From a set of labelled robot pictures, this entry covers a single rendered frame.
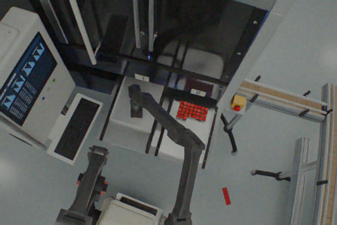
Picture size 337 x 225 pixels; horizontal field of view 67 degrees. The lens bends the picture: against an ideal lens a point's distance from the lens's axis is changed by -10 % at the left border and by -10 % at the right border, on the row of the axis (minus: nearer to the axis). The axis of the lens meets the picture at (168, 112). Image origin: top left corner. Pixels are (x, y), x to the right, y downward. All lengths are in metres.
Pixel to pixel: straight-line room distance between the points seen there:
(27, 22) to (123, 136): 0.84
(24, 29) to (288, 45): 2.81
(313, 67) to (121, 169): 2.35
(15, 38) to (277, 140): 2.39
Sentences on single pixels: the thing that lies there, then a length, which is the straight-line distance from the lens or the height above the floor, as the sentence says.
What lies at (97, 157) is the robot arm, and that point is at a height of 1.40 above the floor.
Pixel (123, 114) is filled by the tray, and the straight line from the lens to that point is 1.73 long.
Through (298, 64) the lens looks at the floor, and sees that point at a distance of 3.34.
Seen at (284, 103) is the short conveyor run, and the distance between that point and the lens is 1.91.
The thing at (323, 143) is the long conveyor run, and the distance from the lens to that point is 1.98.
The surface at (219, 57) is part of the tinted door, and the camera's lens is 1.31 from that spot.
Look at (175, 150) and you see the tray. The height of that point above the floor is 0.88.
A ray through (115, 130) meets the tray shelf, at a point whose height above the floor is 0.88.
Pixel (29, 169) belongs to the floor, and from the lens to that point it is 2.77.
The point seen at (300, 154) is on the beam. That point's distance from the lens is 2.30.
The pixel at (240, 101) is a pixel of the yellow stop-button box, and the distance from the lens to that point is 1.68.
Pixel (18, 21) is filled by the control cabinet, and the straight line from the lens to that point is 1.37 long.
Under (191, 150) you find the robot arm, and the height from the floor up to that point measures 1.44.
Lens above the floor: 2.51
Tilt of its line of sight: 70 degrees down
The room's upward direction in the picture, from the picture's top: 9 degrees clockwise
